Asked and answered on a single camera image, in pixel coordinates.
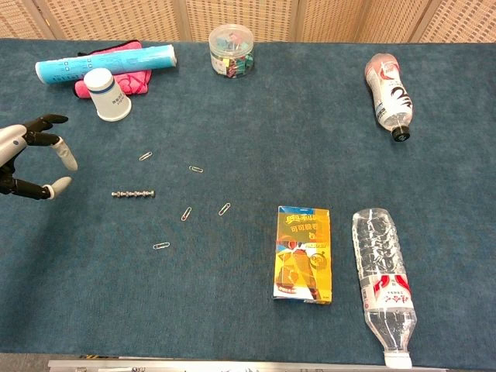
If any clear jar of binder clips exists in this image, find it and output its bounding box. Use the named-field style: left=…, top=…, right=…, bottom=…
left=208, top=23, right=255, bottom=79

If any white capped water bottle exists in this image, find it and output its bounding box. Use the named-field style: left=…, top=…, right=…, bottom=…
left=351, top=208, right=419, bottom=370

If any pink cloth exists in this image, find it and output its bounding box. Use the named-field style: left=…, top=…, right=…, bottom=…
left=74, top=39, right=153, bottom=99

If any black capped drink bottle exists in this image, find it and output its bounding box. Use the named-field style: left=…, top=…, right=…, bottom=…
left=363, top=53, right=414, bottom=143

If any aluminium frame rail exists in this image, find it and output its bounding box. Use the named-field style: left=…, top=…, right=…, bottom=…
left=47, top=358, right=449, bottom=372

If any light blue rolled tube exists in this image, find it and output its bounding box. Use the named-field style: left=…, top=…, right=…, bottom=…
left=34, top=43, right=178, bottom=84

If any yellow snack box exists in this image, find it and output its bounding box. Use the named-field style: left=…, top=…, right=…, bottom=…
left=272, top=205, right=333, bottom=305

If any white paper cup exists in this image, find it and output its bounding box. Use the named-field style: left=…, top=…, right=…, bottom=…
left=83, top=67, right=133, bottom=122

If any woven folding screen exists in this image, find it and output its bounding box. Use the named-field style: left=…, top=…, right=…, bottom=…
left=0, top=0, right=496, bottom=43

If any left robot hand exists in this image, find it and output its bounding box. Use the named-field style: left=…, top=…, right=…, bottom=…
left=0, top=114, right=79, bottom=202

